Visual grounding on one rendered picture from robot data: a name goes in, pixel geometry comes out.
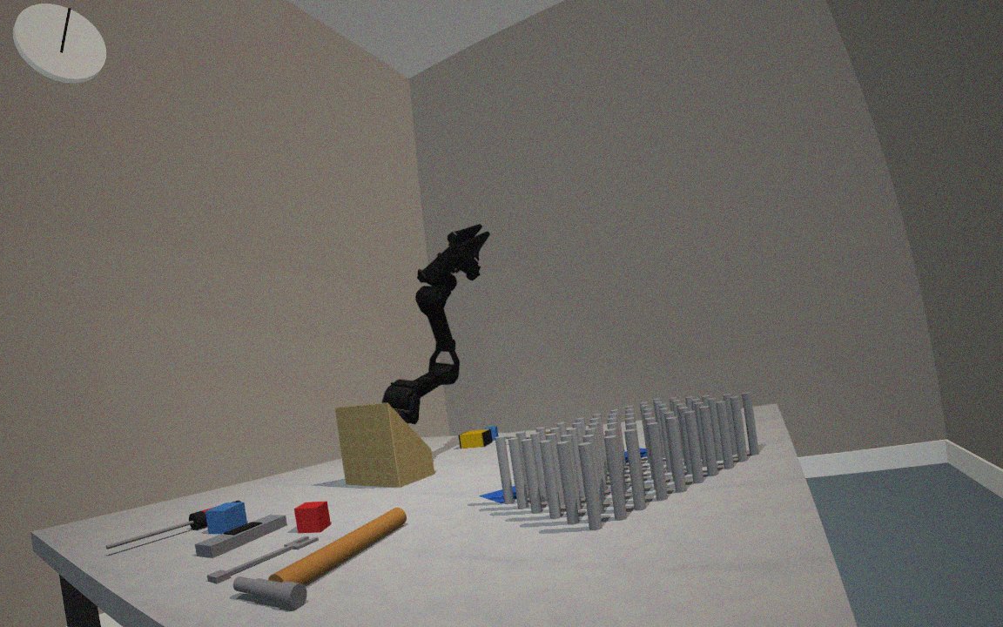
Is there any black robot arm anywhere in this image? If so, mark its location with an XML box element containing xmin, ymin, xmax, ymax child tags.
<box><xmin>382</xmin><ymin>260</ymin><xmax>481</xmax><ymax>425</ymax></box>

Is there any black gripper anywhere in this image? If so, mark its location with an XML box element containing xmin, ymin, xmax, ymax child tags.
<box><xmin>436</xmin><ymin>224</ymin><xmax>490</xmax><ymax>274</ymax></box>

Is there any wooden-handled hammer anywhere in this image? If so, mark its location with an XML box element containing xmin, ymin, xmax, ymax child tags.
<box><xmin>233</xmin><ymin>508</ymin><xmax>407</xmax><ymax>608</ymax></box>

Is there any blue flat strip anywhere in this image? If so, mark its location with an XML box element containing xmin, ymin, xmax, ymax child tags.
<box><xmin>480</xmin><ymin>448</ymin><xmax>647</xmax><ymax>503</ymax></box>

